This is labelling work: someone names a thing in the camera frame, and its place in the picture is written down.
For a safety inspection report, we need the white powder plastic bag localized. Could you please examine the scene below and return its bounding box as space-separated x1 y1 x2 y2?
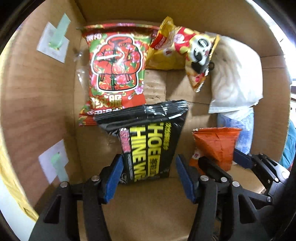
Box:
208 36 263 113

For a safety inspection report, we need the teal bean bag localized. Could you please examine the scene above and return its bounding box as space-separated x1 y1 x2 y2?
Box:
280 120 295 169

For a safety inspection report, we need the open cardboard box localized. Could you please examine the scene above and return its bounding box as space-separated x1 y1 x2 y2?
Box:
1 1 295 240

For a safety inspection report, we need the black yellow wipes packet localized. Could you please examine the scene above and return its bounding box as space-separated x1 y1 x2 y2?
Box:
94 100 189 184

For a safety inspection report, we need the yellow panda snack packet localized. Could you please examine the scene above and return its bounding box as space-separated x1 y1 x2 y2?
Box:
145 16 220 92

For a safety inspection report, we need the yellow tablecloth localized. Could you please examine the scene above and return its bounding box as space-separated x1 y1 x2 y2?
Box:
1 129 39 221

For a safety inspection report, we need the light blue tissue pack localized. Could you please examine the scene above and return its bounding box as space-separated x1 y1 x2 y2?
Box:
217 108 254 154

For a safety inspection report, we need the red floral snack packet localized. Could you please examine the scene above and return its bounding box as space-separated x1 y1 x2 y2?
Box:
78 23 159 126

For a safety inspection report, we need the orange snack packet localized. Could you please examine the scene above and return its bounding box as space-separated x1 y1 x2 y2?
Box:
189 127 242 174

